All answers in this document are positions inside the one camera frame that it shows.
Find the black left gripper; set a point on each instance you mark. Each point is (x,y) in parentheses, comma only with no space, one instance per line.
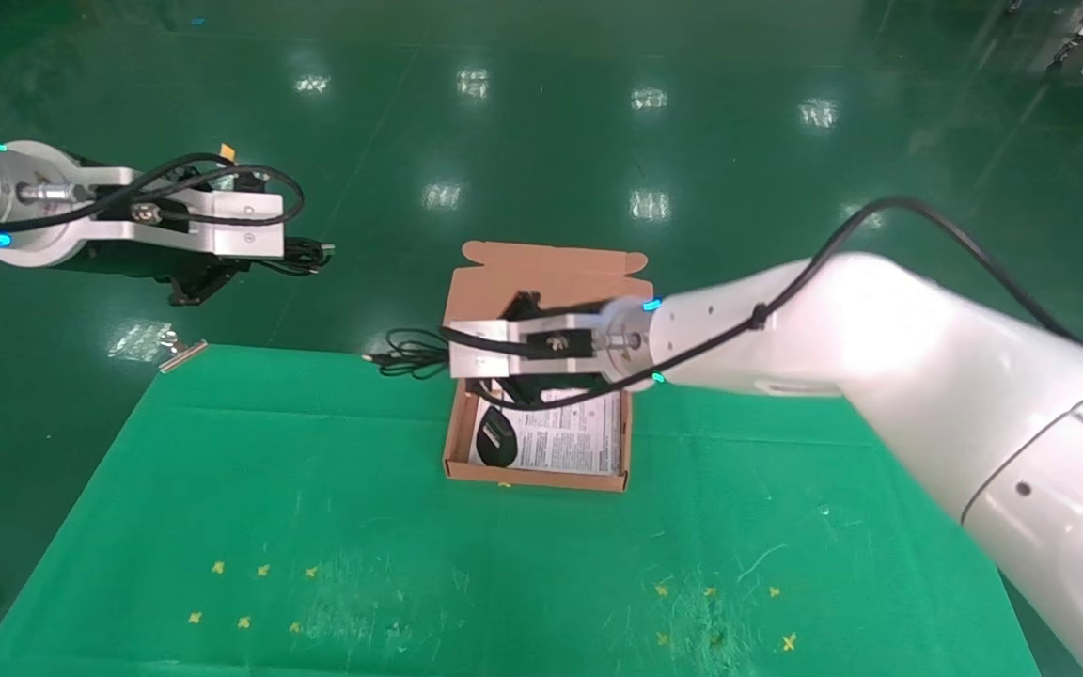
(147,263)

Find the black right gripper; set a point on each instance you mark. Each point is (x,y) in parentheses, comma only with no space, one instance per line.
(581,384)

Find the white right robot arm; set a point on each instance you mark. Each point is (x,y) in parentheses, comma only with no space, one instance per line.
(927,376)

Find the open brown cardboard box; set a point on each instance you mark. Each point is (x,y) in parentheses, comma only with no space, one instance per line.
(560,273)

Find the silver binder clip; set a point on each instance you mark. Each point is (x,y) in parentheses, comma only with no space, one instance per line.
(182,354)

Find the white printed instruction sheet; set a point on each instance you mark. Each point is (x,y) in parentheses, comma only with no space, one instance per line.
(570,437)

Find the green table cloth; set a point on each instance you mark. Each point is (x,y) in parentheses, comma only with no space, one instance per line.
(410,527)

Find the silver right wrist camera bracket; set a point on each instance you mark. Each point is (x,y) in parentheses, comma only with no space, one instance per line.
(485,348)

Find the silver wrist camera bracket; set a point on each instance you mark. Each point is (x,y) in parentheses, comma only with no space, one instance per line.
(485,348)
(241,226)

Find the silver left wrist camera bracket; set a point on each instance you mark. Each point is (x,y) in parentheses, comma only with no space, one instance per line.
(241,226)

